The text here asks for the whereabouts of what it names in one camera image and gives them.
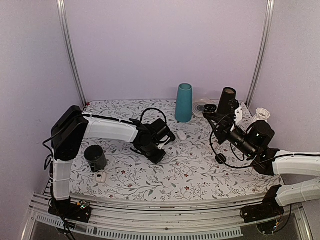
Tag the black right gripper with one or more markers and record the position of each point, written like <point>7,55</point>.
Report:
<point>225,127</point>

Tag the white swirl ceramic dish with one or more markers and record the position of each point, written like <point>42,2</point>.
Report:
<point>198,108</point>

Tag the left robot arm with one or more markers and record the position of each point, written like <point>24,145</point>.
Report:
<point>76,125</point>

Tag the black gold-trimmed earbud charging case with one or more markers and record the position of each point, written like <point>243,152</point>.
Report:
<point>209,108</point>

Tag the right rear aluminium frame post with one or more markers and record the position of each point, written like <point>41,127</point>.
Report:
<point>267,25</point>

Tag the white ribbed vase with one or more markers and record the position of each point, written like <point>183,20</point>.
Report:
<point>261,114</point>

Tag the front aluminium rail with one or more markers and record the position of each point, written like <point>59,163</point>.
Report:
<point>214,219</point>

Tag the small black round case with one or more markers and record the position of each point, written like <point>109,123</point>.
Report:
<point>220,158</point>

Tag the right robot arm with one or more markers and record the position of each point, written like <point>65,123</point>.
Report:
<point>254,144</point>

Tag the floral patterned table mat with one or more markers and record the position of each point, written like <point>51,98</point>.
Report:
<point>188,172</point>

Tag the dark brown tall vase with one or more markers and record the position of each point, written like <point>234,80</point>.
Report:
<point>224,107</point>

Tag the aluminium frame post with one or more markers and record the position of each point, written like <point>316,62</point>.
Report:
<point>267,25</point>
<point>62,14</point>

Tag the left rear aluminium frame post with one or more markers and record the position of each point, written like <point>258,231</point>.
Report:
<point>62,14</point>

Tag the white square earbud case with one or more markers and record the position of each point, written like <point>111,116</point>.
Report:
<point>101,177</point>

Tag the white oval earbud case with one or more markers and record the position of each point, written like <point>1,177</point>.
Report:
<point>181,135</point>

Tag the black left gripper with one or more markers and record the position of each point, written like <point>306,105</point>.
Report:
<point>156,159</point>

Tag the dark grey mug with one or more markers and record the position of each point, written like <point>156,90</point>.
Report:
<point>96,158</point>

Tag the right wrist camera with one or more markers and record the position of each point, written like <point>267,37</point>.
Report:
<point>236,111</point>

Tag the teal cylindrical vase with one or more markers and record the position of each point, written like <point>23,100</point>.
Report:
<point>184,103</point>

